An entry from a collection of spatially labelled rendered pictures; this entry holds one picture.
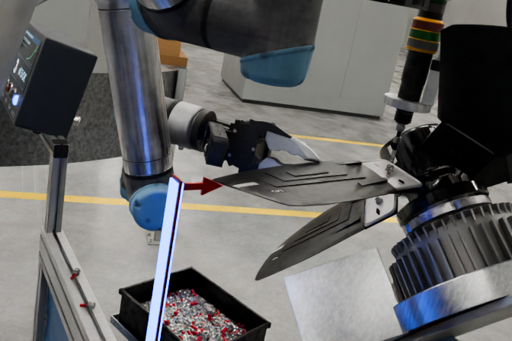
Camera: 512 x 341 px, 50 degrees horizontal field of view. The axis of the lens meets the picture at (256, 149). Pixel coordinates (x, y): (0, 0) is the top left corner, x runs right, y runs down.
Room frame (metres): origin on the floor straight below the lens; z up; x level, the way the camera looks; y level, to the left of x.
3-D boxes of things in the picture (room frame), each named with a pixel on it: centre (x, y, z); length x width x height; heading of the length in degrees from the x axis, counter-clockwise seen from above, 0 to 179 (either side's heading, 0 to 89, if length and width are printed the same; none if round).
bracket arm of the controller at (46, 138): (1.13, 0.45, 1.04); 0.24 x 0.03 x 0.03; 34
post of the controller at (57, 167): (1.05, 0.39, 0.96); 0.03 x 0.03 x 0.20; 34
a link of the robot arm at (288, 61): (0.62, 0.01, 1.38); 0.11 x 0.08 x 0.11; 67
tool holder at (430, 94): (0.80, -0.21, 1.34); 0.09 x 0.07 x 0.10; 69
